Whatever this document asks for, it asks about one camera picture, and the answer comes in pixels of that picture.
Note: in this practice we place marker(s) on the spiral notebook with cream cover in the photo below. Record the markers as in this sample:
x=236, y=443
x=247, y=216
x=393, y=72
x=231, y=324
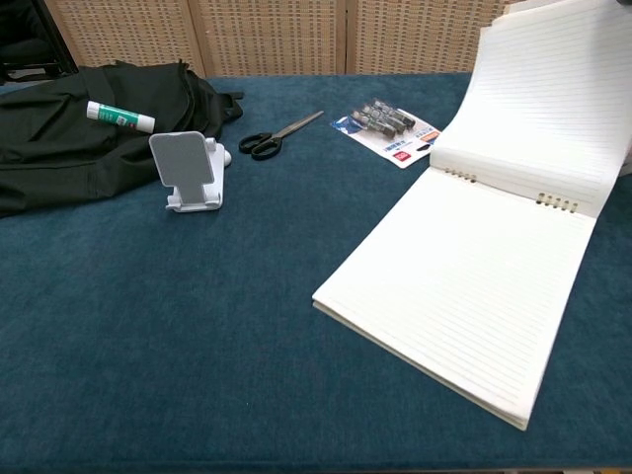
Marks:
x=469, y=276

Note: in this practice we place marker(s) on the black backpack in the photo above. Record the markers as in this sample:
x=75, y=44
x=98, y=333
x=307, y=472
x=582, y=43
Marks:
x=59, y=153

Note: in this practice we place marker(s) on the black tripod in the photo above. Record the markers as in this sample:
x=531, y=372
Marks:
x=55, y=34

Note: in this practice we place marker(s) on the blue table cloth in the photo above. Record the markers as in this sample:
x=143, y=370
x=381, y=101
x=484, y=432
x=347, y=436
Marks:
x=173, y=321

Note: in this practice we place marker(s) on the white phone stand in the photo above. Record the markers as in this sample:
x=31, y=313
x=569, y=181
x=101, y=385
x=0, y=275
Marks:
x=185, y=168

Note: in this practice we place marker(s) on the carded pen pack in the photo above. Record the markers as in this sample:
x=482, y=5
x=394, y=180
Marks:
x=385, y=131

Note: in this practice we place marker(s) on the woven wooden folding screen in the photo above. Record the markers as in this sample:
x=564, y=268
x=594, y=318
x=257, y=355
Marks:
x=271, y=34

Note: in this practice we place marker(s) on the green white glue stick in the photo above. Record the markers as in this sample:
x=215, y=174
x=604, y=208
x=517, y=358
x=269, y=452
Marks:
x=118, y=116

